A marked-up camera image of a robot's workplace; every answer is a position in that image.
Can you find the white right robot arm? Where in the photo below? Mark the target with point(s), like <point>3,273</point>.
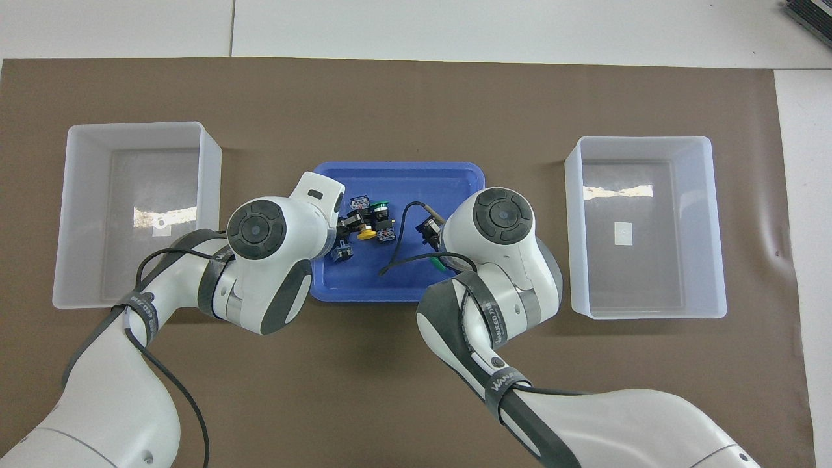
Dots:
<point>520,279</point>

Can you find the blue plastic tray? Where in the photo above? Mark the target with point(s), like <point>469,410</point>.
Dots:
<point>403,185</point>

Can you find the green push button switch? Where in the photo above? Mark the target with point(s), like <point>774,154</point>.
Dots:
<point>387,233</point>
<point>439,264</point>

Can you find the white paper label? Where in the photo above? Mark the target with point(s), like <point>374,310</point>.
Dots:
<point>161,227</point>
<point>623,234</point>

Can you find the yellow push button switch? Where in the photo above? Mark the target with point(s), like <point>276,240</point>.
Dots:
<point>366,233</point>
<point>340,252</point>

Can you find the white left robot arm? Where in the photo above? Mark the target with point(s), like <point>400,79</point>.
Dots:
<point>117,390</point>

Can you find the brown paper mat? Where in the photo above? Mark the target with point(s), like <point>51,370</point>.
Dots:
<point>364,390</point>

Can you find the grey metal device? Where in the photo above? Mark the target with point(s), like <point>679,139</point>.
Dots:
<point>812,16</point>

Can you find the translucent white plastic box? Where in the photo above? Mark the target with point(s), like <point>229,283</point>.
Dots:
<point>702,227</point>
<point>84,195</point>

